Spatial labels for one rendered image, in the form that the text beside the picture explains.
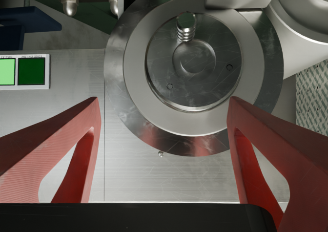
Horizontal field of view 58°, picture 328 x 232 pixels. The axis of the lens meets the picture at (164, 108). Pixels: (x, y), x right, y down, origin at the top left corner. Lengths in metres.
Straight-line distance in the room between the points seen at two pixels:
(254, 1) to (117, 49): 0.11
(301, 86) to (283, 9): 0.24
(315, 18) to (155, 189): 0.42
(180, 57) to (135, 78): 0.04
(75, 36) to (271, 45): 3.51
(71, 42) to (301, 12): 3.43
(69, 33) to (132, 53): 3.40
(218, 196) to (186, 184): 0.06
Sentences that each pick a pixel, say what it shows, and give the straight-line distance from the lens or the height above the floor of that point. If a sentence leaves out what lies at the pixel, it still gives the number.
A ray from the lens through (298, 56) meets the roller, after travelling 0.32.
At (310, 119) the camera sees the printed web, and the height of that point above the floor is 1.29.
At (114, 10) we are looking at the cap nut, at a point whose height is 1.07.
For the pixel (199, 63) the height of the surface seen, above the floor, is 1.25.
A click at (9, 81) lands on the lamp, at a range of 0.66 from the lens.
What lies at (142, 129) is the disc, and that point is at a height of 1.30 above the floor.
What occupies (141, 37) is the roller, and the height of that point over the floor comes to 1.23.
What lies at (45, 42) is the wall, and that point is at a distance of 3.36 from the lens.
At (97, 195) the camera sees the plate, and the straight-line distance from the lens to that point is 0.61.
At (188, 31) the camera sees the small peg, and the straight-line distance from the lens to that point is 0.20.
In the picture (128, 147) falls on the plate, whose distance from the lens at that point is 0.58.
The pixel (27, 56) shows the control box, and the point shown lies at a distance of 0.66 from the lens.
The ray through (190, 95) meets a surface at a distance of 0.22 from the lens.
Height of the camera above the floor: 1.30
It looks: 4 degrees down
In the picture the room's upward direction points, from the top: 180 degrees clockwise
